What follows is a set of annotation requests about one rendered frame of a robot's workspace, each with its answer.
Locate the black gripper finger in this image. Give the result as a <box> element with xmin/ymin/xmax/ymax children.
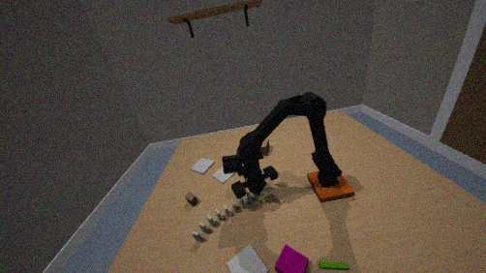
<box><xmin>257</xmin><ymin>182</ymin><xmax>267</xmax><ymax>195</ymax></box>
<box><xmin>248</xmin><ymin>187</ymin><xmax>258</xmax><ymax>195</ymax></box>

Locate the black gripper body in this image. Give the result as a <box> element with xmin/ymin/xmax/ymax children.
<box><xmin>231</xmin><ymin>166</ymin><xmax>279</xmax><ymax>199</ymax></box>

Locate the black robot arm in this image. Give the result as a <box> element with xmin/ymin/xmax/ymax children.
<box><xmin>222</xmin><ymin>92</ymin><xmax>342</xmax><ymax>188</ymax></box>

